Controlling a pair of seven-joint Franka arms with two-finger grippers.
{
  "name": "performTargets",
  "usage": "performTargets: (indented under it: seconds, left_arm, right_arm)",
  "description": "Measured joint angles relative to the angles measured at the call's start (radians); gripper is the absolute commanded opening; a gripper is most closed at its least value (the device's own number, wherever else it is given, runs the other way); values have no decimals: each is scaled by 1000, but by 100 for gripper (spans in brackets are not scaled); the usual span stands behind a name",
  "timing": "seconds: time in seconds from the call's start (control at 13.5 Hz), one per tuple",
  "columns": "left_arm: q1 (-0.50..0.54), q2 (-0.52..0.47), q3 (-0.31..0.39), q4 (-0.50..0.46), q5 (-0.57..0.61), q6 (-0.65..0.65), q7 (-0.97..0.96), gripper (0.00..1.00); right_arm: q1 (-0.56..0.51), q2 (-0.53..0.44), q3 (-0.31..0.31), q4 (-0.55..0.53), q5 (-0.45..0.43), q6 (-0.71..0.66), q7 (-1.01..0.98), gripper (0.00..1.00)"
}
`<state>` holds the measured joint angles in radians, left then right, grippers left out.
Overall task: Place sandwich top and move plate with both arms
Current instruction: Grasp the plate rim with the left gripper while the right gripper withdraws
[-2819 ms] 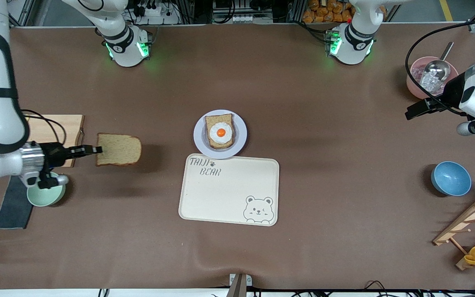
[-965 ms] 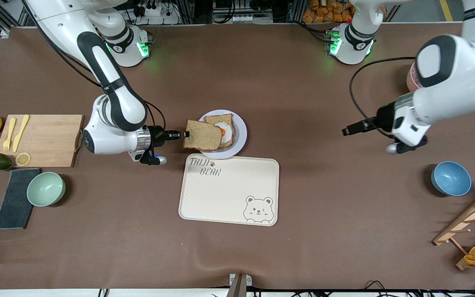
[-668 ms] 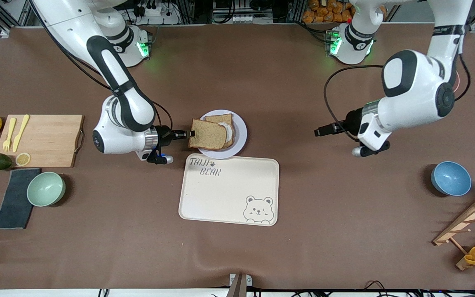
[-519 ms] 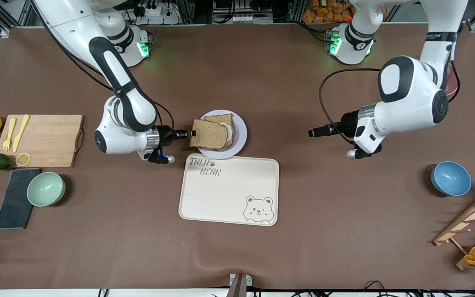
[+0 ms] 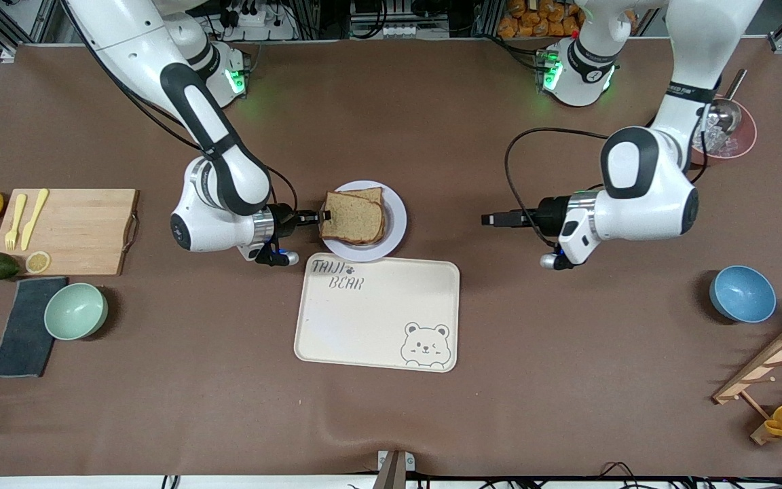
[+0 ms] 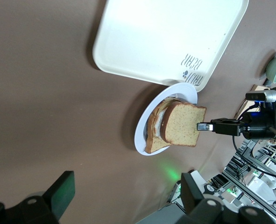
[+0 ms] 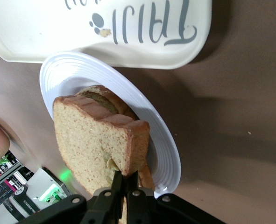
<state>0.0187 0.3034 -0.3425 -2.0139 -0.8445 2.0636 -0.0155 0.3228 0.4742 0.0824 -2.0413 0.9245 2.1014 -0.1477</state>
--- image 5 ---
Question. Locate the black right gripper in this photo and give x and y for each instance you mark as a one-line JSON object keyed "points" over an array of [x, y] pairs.
{"points": [[286, 219]]}

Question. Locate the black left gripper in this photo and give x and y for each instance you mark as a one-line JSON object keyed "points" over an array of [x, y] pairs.
{"points": [[554, 212]]}

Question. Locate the brown bread slice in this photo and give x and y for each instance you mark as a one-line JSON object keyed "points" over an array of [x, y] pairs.
{"points": [[354, 217], [370, 193]]}

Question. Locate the pale lavender round plate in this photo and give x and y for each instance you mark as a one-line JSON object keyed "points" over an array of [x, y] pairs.
{"points": [[396, 224]]}

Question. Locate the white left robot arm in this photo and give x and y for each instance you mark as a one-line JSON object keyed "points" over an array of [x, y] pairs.
{"points": [[642, 197]]}

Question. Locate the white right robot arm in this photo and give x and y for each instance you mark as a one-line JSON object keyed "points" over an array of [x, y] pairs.
{"points": [[228, 231]]}

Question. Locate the cream bear print tray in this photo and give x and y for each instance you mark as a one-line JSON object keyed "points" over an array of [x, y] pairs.
{"points": [[377, 319]]}

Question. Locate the white power strip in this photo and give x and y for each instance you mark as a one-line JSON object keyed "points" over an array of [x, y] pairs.
{"points": [[398, 30], [275, 30]]}

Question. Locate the orange bread rolls pile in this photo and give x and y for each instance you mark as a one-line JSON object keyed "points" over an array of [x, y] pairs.
{"points": [[533, 24]]}

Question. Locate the clear ice pieces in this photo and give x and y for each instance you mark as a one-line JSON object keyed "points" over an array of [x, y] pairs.
{"points": [[717, 144]]}

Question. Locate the wooden cutting board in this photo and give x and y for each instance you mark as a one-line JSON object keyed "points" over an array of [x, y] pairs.
{"points": [[79, 231]]}

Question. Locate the metal scoop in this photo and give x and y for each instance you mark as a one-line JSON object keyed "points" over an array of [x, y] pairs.
{"points": [[727, 115]]}

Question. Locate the blue bowl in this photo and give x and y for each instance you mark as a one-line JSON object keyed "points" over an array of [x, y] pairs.
{"points": [[742, 294]]}

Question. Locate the pink bowl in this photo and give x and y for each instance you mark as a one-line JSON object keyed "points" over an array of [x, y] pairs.
{"points": [[748, 142]]}

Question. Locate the mint green bowl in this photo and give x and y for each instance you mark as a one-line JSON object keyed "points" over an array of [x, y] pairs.
{"points": [[75, 311]]}

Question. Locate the lemon slice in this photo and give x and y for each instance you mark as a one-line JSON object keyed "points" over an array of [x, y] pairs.
{"points": [[38, 262]]}

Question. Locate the yellow plastic knife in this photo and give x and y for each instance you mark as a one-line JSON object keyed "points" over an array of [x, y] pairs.
{"points": [[33, 221]]}

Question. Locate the wooden cup rack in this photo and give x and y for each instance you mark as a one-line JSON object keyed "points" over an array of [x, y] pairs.
{"points": [[771, 360]]}

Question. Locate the yellow plastic fork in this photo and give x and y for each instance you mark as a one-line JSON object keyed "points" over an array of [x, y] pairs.
{"points": [[11, 239]]}

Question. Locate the dark grey cloth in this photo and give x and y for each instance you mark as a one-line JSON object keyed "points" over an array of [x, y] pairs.
{"points": [[21, 339]]}

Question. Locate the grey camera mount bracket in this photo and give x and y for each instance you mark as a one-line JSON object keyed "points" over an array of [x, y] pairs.
{"points": [[391, 472]]}

